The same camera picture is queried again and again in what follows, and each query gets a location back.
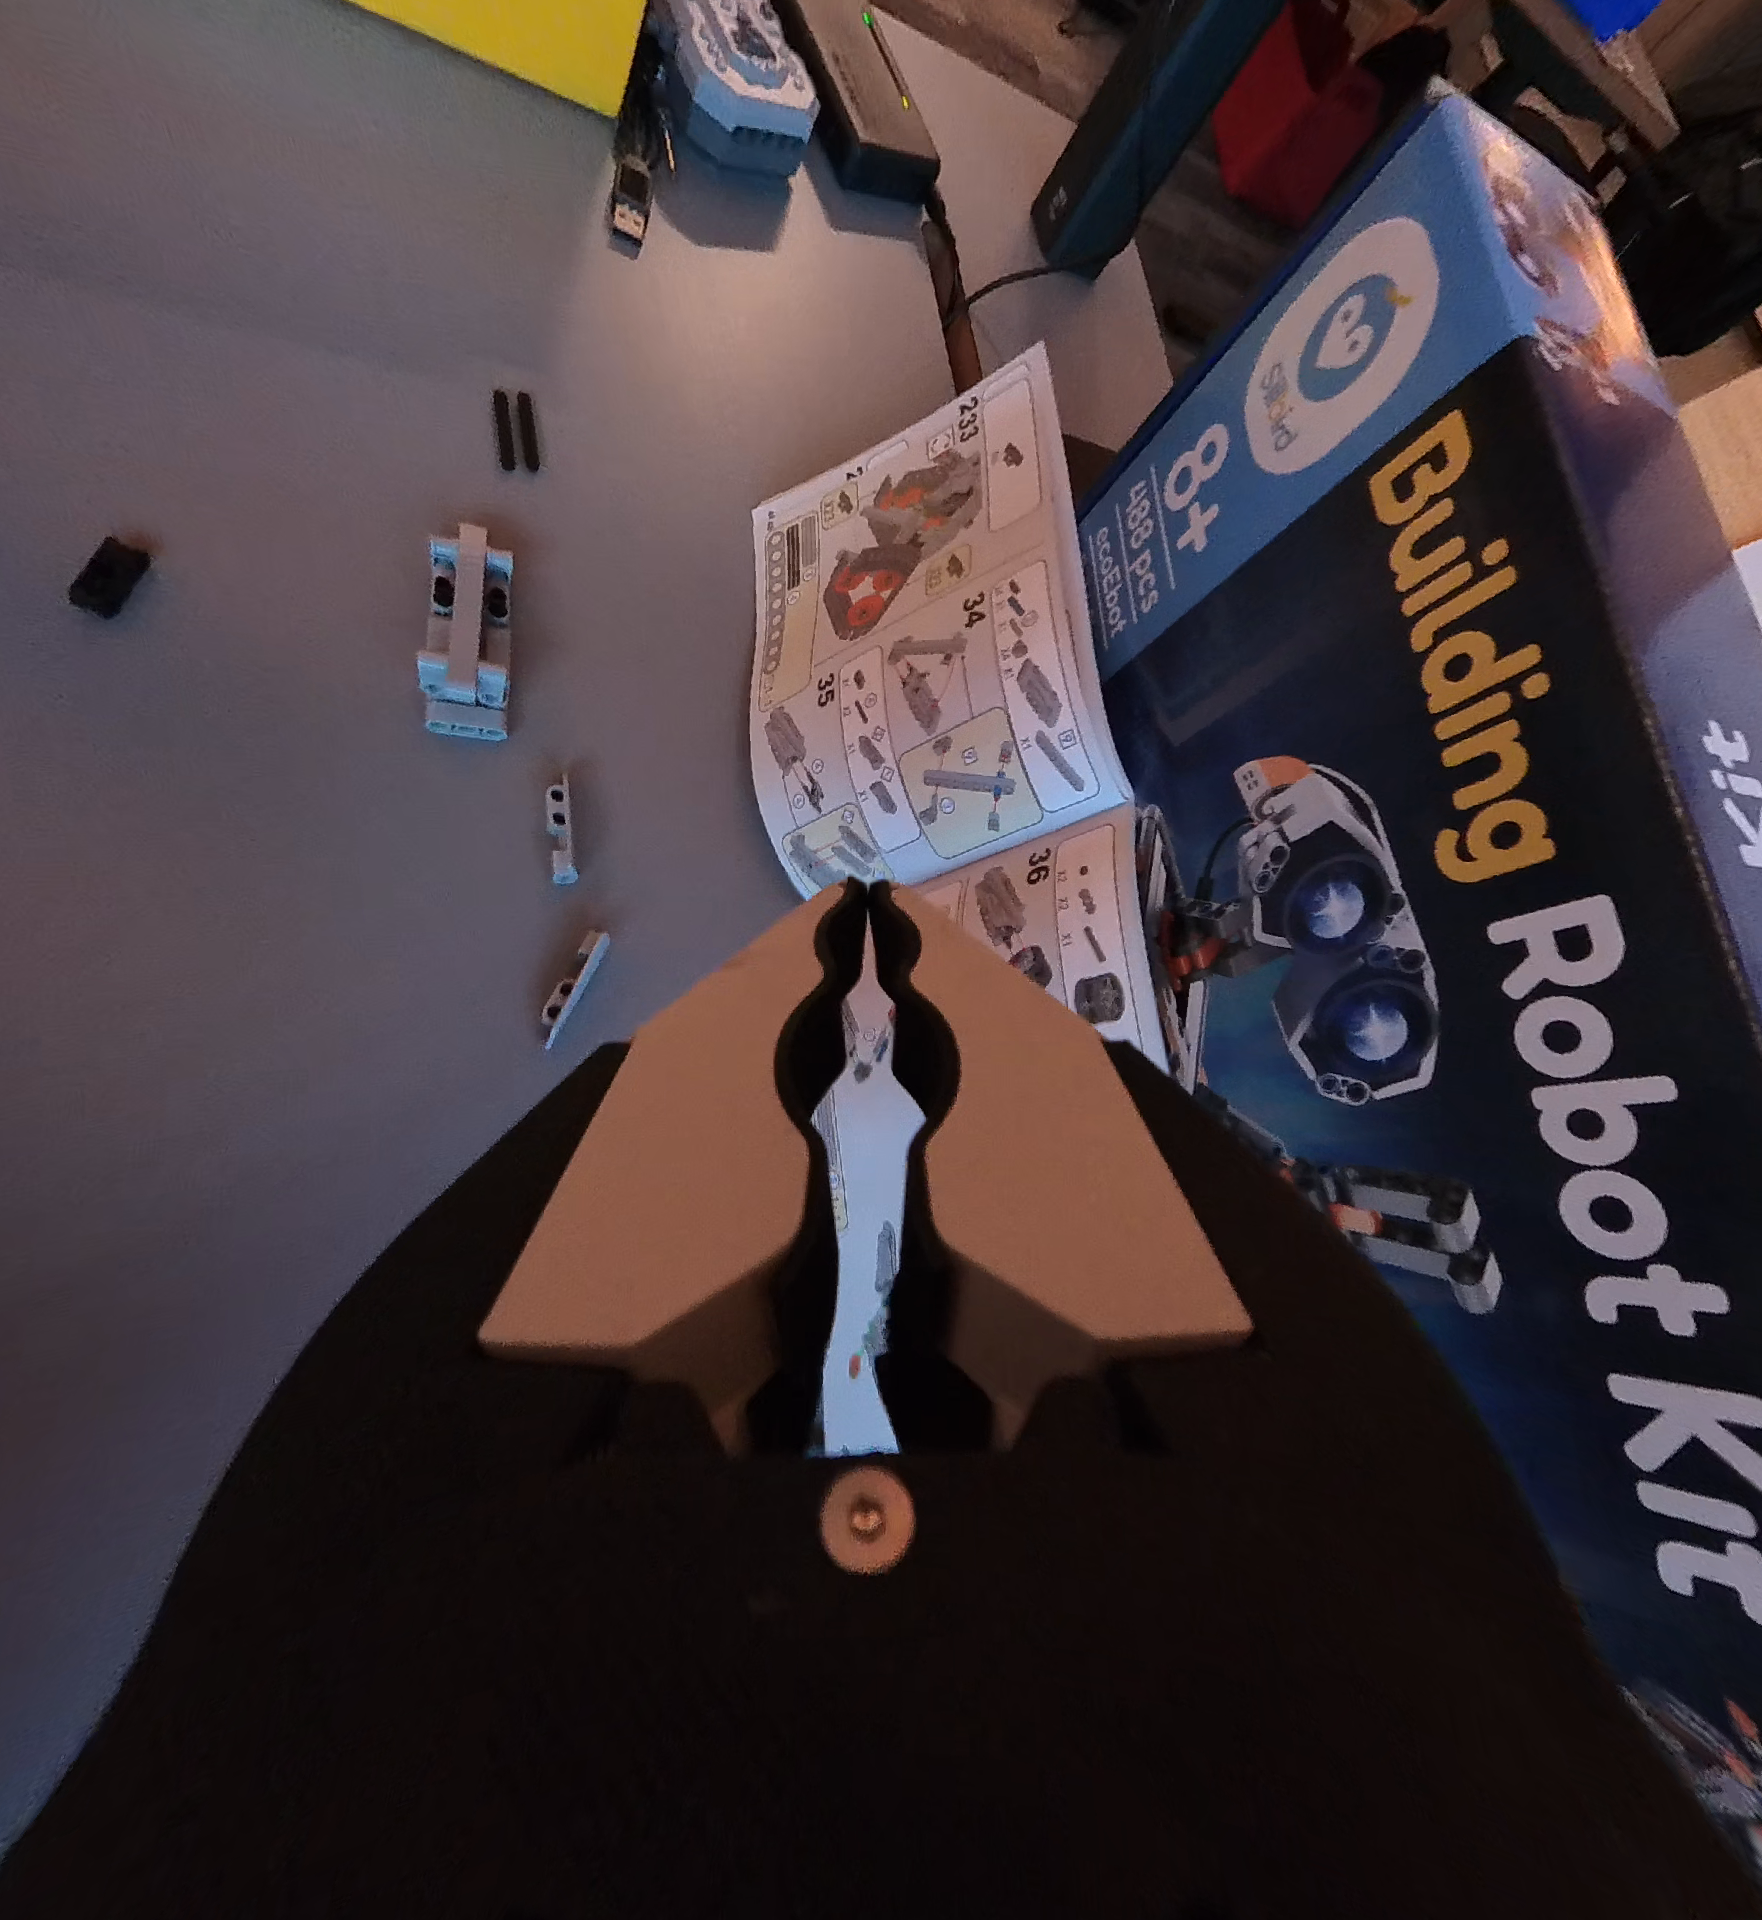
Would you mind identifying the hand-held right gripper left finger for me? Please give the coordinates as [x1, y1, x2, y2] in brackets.
[476, 876, 884, 1459]

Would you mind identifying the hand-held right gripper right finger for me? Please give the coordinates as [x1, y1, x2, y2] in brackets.
[869, 883, 1256, 1454]

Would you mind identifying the grey building block assembly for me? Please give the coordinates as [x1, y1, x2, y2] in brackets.
[417, 523, 519, 748]

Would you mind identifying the building instruction booklet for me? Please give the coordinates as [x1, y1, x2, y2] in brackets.
[749, 342, 1184, 1459]

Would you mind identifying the blue robot kit box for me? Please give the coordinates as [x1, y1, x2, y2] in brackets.
[1072, 82, 1762, 1920]

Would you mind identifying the small black building piece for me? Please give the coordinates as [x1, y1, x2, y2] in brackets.
[69, 534, 156, 620]

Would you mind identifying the brown wooden stick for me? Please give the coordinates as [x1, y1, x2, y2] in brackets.
[918, 187, 989, 390]

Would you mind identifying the grey motor hub block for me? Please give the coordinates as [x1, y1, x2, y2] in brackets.
[652, 0, 824, 180]

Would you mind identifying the black power adapter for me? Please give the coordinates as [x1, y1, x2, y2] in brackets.
[791, 0, 945, 204]

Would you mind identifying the red bag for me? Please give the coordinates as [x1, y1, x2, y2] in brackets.
[1210, 0, 1387, 228]

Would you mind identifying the yellow sheet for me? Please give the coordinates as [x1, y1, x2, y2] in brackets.
[340, 0, 650, 120]

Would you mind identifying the black bag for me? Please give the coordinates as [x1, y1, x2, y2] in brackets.
[1601, 61, 1762, 363]

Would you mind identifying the thin black cable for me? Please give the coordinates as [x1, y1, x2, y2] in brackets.
[962, 262, 1109, 319]

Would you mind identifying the black usb plug cable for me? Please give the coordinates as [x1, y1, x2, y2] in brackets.
[606, 31, 674, 250]

